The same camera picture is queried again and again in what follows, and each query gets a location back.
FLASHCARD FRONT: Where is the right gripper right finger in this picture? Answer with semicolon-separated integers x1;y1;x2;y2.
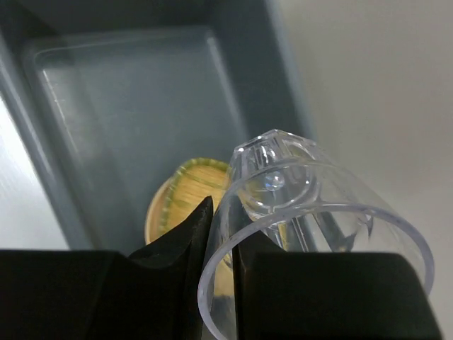
233;232;442;339

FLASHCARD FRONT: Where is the grey plastic bin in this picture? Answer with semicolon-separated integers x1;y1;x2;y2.
1;1;314;254

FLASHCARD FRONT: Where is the tan plate with bear logo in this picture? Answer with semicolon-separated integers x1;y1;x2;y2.
144;176;234;295

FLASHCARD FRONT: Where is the woven bamboo tray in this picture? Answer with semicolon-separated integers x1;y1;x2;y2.
150;158;229;240

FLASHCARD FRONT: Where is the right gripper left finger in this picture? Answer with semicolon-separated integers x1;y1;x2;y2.
1;197;214;339

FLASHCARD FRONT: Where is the clear plastic cup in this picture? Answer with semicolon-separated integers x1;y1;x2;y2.
197;130;435;339

